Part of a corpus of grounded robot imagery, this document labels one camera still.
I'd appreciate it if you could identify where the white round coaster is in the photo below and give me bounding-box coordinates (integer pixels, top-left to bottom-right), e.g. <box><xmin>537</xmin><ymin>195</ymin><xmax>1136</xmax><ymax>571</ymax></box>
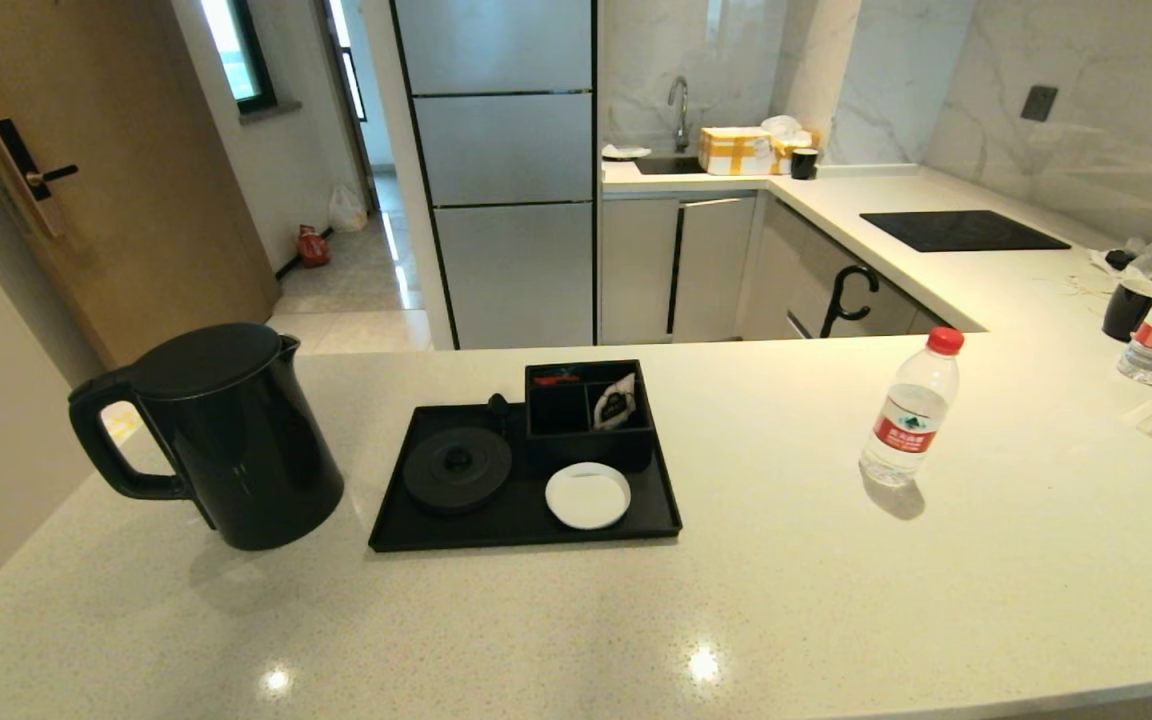
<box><xmin>545</xmin><ymin>462</ymin><xmax>632</xmax><ymax>530</ymax></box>

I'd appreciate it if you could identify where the yellow white plastic bag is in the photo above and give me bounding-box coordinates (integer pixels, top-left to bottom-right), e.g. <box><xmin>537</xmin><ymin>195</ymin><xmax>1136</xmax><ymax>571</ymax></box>
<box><xmin>99</xmin><ymin>400</ymin><xmax>143</xmax><ymax>447</ymax></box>

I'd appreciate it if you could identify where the black rectangular serving tray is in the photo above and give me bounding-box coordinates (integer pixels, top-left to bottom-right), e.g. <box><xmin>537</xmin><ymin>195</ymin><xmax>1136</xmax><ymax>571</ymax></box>
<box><xmin>369</xmin><ymin>400</ymin><xmax>683</xmax><ymax>553</ymax></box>

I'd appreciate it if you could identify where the black curved hook handle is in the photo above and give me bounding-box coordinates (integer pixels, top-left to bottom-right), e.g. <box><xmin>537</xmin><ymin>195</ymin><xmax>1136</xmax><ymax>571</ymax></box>
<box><xmin>820</xmin><ymin>264</ymin><xmax>882</xmax><ymax>339</ymax></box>

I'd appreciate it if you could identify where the narrow dark-framed window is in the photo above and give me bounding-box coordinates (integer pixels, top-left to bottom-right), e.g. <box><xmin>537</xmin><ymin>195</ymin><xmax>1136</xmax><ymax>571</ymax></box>
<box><xmin>324</xmin><ymin>0</ymin><xmax>370</xmax><ymax>123</ymax></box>

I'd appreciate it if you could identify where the white tea bag packet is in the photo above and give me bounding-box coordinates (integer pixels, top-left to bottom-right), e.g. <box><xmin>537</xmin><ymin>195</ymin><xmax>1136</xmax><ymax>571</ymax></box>
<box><xmin>593</xmin><ymin>373</ymin><xmax>638</xmax><ymax>432</ymax></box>

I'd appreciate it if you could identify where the crumpled white tissue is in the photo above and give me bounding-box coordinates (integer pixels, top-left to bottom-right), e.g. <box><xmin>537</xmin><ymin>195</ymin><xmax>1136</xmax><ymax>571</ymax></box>
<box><xmin>1091</xmin><ymin>237</ymin><xmax>1152</xmax><ymax>282</ymax></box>

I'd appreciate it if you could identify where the white plastic floor bag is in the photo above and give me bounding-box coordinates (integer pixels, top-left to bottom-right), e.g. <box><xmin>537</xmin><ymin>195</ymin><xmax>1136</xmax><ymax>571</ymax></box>
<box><xmin>329</xmin><ymin>183</ymin><xmax>371</xmax><ymax>233</ymax></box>

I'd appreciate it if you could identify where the brown wooden door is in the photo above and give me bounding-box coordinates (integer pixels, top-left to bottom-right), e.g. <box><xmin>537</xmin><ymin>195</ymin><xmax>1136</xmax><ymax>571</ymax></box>
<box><xmin>0</xmin><ymin>0</ymin><xmax>282</xmax><ymax>372</ymax></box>

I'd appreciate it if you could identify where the black compartment box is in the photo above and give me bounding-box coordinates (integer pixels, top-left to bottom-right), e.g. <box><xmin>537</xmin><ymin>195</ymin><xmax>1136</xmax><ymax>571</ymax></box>
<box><xmin>524</xmin><ymin>360</ymin><xmax>655</xmax><ymax>474</ymax></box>

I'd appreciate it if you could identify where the cardboard box yellow tape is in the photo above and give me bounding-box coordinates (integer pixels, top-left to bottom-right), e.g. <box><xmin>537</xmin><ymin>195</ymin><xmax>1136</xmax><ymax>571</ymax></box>
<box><xmin>699</xmin><ymin>126</ymin><xmax>777</xmax><ymax>177</ymax></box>

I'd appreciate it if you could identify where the round black kettle base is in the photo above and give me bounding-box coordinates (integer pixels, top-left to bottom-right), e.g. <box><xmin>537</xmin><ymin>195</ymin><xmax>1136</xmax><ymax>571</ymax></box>
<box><xmin>403</xmin><ymin>427</ymin><xmax>515</xmax><ymax>516</ymax></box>

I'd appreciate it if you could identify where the black induction cooktop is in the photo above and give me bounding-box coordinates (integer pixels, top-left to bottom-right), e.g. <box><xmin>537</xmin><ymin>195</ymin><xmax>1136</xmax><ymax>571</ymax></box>
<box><xmin>860</xmin><ymin>210</ymin><xmax>1073</xmax><ymax>253</ymax></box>

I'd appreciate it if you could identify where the silver refrigerator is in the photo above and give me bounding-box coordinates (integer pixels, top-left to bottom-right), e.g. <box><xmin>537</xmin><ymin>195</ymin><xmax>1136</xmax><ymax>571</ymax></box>
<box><xmin>391</xmin><ymin>0</ymin><xmax>601</xmax><ymax>350</ymax></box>

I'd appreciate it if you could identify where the grey sink base cabinet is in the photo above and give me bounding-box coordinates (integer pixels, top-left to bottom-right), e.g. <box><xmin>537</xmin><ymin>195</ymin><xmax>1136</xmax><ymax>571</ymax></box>
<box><xmin>600</xmin><ymin>192</ymin><xmax>759</xmax><ymax>346</ymax></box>

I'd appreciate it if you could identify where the black door lock handle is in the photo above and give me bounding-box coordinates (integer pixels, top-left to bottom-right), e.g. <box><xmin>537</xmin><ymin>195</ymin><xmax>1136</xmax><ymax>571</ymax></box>
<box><xmin>0</xmin><ymin>118</ymin><xmax>81</xmax><ymax>239</ymax></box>

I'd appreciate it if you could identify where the grey drawer cabinet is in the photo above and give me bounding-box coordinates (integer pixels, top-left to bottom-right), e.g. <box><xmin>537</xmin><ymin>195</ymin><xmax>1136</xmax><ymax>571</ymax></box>
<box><xmin>741</xmin><ymin>194</ymin><xmax>959</xmax><ymax>340</ymax></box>

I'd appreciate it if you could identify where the black electric kettle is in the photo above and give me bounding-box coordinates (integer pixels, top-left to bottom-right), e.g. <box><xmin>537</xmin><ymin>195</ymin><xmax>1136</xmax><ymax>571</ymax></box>
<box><xmin>68</xmin><ymin>322</ymin><xmax>345</xmax><ymax>551</ymax></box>

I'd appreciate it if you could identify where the chrome sink faucet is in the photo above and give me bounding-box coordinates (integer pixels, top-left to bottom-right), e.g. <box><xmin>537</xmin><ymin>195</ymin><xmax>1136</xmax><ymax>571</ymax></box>
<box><xmin>668</xmin><ymin>76</ymin><xmax>693</xmax><ymax>153</ymax></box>

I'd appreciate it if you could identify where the black mug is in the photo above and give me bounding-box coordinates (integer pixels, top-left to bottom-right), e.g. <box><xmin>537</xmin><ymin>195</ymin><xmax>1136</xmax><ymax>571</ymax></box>
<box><xmin>1103</xmin><ymin>277</ymin><xmax>1152</xmax><ymax>343</ymax></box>

